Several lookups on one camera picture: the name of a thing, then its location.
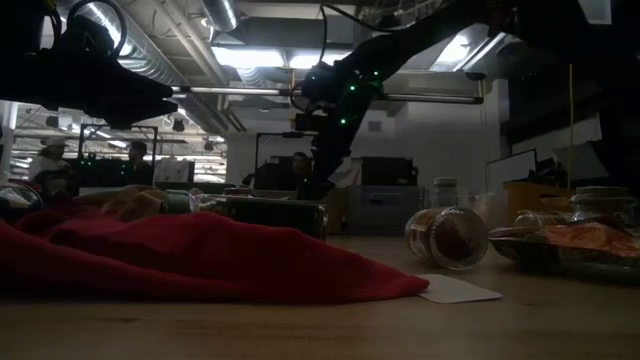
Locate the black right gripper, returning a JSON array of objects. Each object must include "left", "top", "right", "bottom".
[{"left": 293, "top": 51, "right": 385, "bottom": 186}]

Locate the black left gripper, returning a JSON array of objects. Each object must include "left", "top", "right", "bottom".
[{"left": 48, "top": 23, "right": 180, "bottom": 131}]

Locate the green-capped spice jar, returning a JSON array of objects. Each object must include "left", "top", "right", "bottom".
[{"left": 160, "top": 188, "right": 330, "bottom": 241}]

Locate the beige cloth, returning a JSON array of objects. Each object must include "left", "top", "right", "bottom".
[{"left": 74, "top": 184, "right": 169, "bottom": 224}]

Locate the white-capped spice jar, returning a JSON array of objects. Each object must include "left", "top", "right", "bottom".
[{"left": 432, "top": 176, "right": 460, "bottom": 209}]

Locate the red cloth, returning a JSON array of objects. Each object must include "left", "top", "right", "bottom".
[{"left": 0, "top": 209, "right": 431, "bottom": 306}]

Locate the orange spice packet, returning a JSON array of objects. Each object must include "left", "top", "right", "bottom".
[{"left": 488, "top": 219, "right": 640, "bottom": 281}]

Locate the person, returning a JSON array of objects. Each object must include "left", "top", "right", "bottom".
[
  {"left": 27, "top": 137, "right": 76, "bottom": 199},
  {"left": 122, "top": 140, "right": 156, "bottom": 186},
  {"left": 287, "top": 151, "right": 316, "bottom": 194}
]

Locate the black equipment case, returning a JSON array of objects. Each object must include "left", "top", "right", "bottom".
[{"left": 359, "top": 156, "right": 420, "bottom": 187}]

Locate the white cloth cover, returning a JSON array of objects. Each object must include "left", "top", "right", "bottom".
[{"left": 152, "top": 157, "right": 196, "bottom": 184}]

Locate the ceiling light panel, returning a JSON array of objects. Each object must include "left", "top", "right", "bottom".
[
  {"left": 212, "top": 46, "right": 286, "bottom": 69},
  {"left": 288, "top": 49, "right": 351, "bottom": 70}
]

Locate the silver overhead bar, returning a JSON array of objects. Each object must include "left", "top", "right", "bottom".
[{"left": 169, "top": 84, "right": 486, "bottom": 105}]

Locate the dark grey plastic bin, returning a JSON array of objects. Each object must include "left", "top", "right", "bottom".
[{"left": 347, "top": 184, "right": 426, "bottom": 236}]

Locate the white pillar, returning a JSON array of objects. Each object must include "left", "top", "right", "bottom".
[{"left": 0, "top": 99, "right": 19, "bottom": 181}]

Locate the clear plastic bin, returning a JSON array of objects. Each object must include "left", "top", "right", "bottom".
[{"left": 424, "top": 192, "right": 506, "bottom": 231}]

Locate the whiteboard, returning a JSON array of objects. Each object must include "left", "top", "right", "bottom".
[{"left": 484, "top": 148, "right": 539, "bottom": 194}]

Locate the white card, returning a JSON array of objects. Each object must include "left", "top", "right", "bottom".
[{"left": 417, "top": 272, "right": 504, "bottom": 305}]

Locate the yellow plastic bin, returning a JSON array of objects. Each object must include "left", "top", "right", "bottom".
[{"left": 502, "top": 180, "right": 576, "bottom": 229}]

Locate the silver spiral air duct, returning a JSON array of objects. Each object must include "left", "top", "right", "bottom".
[
  {"left": 54, "top": 0, "right": 191, "bottom": 86},
  {"left": 199, "top": 0, "right": 241, "bottom": 32}
]

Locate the black frame workstation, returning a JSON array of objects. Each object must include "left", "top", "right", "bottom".
[
  {"left": 77, "top": 123, "right": 160, "bottom": 189},
  {"left": 254, "top": 131, "right": 330, "bottom": 194}
]

